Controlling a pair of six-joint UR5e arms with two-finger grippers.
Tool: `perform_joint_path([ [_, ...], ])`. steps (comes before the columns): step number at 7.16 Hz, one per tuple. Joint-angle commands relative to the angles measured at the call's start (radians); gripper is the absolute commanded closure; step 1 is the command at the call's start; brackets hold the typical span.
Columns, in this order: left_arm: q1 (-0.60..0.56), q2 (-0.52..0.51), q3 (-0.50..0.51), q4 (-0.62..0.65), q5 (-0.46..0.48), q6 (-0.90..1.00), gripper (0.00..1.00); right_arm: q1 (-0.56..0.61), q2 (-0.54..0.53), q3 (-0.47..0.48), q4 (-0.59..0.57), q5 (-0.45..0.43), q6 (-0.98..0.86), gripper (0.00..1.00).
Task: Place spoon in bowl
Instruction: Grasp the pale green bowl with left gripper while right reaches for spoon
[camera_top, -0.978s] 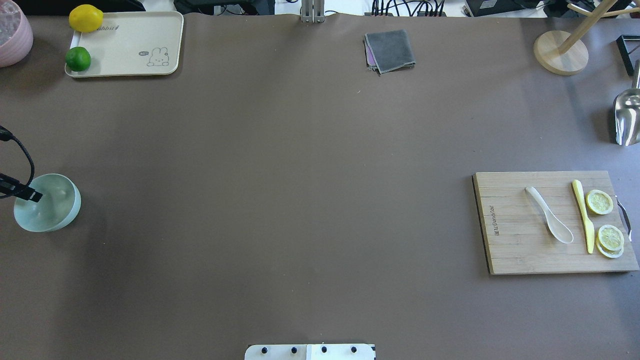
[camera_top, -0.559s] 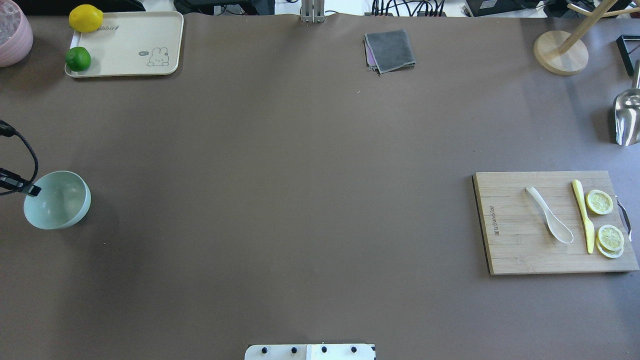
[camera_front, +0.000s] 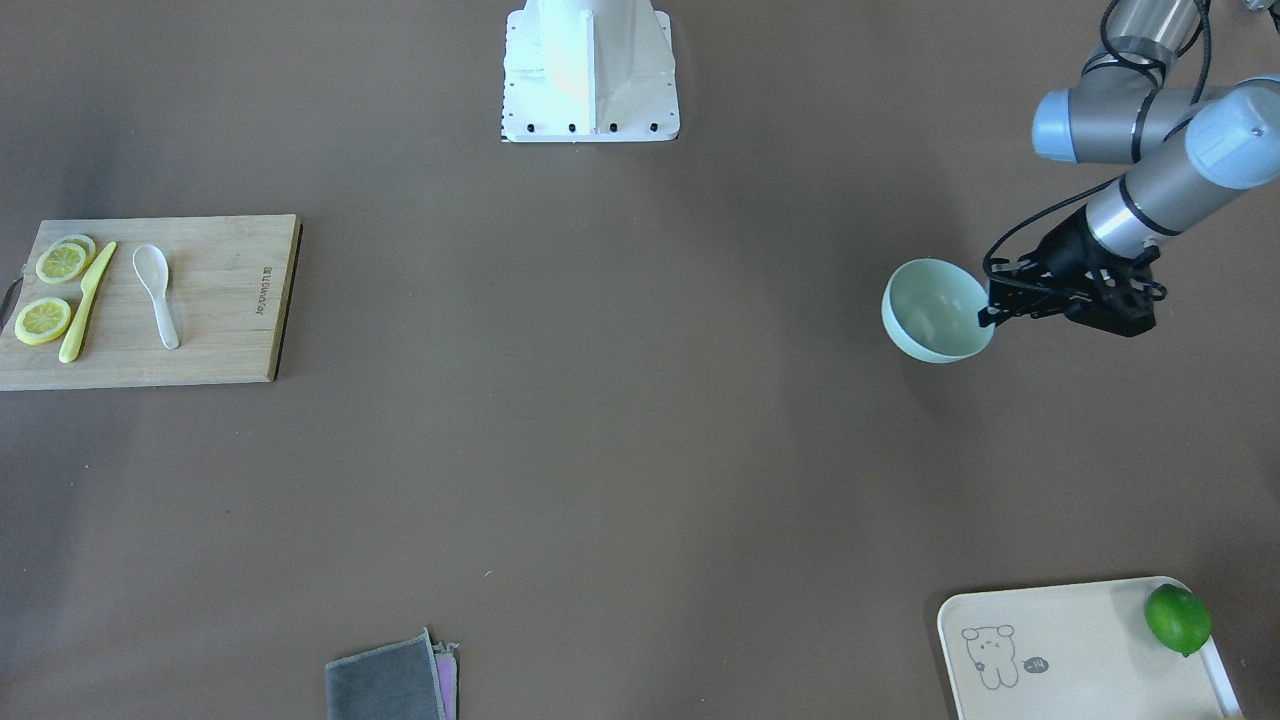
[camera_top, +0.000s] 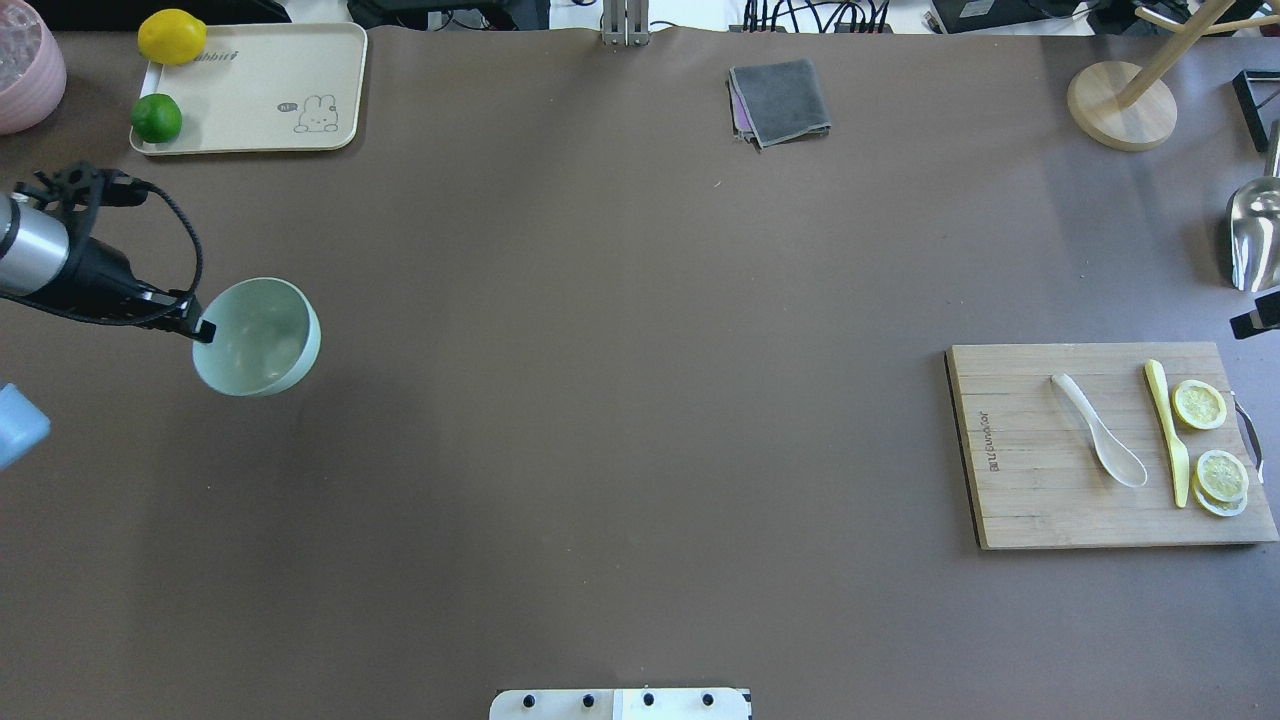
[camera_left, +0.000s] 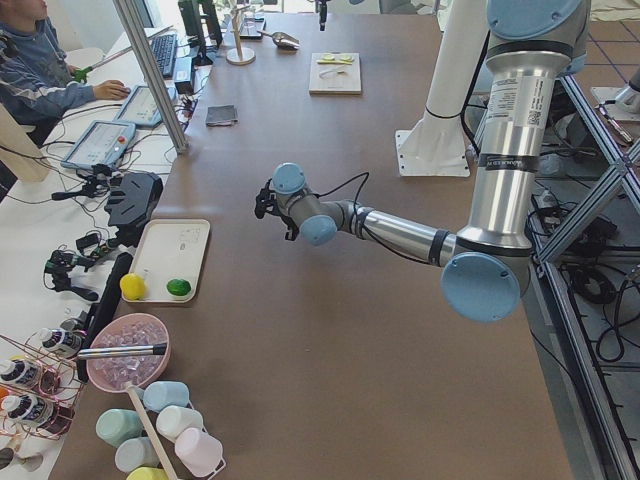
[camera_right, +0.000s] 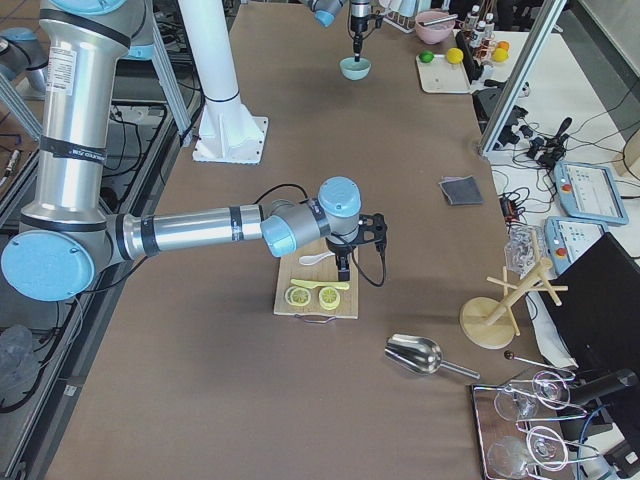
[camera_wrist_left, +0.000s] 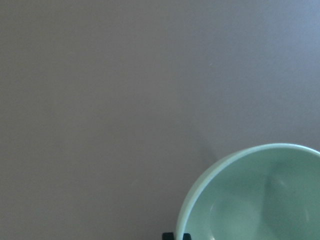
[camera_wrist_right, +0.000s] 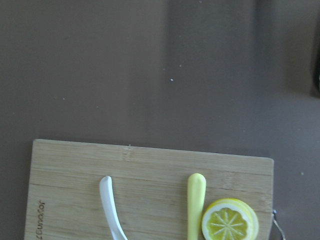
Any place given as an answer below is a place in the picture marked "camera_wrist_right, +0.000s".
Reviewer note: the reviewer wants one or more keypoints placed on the white ceramic spoon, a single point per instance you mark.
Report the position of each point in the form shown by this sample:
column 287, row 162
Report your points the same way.
column 109, row 207

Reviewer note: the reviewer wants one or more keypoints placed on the bamboo cutting board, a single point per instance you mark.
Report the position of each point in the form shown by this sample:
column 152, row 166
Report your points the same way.
column 149, row 184

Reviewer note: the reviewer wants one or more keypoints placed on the yellow plastic knife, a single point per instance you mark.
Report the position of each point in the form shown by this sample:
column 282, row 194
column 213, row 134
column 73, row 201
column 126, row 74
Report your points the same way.
column 196, row 191

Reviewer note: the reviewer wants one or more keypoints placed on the upper lemon slice stack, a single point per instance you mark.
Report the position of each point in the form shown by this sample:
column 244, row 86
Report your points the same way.
column 229, row 219

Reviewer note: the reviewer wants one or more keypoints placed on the steel scoop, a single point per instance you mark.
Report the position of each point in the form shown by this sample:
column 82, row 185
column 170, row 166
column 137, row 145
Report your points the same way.
column 316, row 83

